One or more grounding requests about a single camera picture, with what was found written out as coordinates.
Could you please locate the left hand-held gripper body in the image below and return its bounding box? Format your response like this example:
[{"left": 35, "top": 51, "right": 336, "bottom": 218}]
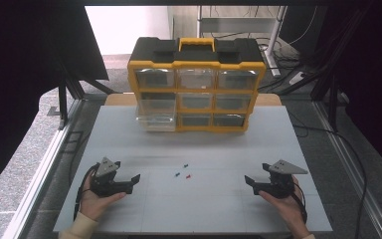
[{"left": 89, "top": 156, "right": 135, "bottom": 198}]

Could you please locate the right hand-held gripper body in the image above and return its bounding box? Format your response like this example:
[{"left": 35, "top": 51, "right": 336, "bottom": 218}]
[{"left": 252, "top": 159, "right": 308, "bottom": 199}]

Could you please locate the pulled-out clear plastic drawer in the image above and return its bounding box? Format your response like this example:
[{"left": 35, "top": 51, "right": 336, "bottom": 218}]
[{"left": 134, "top": 98, "right": 178, "bottom": 133}]

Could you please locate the person's left hand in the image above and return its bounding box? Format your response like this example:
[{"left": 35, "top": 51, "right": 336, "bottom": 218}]
[{"left": 79, "top": 180, "right": 127, "bottom": 222}]

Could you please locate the person's right hand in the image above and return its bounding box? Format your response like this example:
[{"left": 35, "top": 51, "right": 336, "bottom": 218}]
[{"left": 258, "top": 175, "right": 309, "bottom": 235}]

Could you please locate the wooden table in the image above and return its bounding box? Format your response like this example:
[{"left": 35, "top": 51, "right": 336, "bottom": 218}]
[{"left": 103, "top": 93, "right": 284, "bottom": 108}]

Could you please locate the black metal stand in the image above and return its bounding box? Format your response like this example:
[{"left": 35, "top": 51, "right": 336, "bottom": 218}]
[
  {"left": 48, "top": 59, "right": 115, "bottom": 131},
  {"left": 280, "top": 6, "right": 371, "bottom": 133}
]

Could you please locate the white power strip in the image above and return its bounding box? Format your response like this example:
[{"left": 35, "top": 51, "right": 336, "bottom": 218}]
[{"left": 288, "top": 71, "right": 305, "bottom": 86}]

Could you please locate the yellow black organizer cabinet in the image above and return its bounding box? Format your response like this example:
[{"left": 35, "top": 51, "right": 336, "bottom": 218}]
[{"left": 126, "top": 36, "right": 267, "bottom": 133}]

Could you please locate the black curtain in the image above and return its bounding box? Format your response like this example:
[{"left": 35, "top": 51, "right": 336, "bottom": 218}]
[
  {"left": 0, "top": 0, "right": 109, "bottom": 203},
  {"left": 311, "top": 0, "right": 382, "bottom": 183}
]

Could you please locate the left hand-held gripper cable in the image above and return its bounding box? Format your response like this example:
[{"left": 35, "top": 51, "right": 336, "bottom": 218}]
[{"left": 73, "top": 163, "right": 97, "bottom": 221}]

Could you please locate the hand-held gripper cable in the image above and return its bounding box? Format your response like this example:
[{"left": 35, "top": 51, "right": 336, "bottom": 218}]
[
  {"left": 73, "top": 163, "right": 97, "bottom": 221},
  {"left": 291, "top": 180, "right": 309, "bottom": 224}
]

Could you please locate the right hand-held gripper cable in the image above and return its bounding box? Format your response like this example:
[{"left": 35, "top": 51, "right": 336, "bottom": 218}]
[{"left": 291, "top": 180, "right": 309, "bottom": 224}]

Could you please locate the aluminium floor rail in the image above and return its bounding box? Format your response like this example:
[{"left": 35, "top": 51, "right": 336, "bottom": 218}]
[
  {"left": 312, "top": 100, "right": 382, "bottom": 239},
  {"left": 1, "top": 99, "right": 85, "bottom": 239}
]

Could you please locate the black floor cable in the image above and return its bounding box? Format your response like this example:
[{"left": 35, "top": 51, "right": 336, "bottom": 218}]
[{"left": 286, "top": 109, "right": 368, "bottom": 239}]

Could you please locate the white desk frame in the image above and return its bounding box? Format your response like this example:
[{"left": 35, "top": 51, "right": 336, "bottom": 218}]
[{"left": 197, "top": 5, "right": 288, "bottom": 78}]

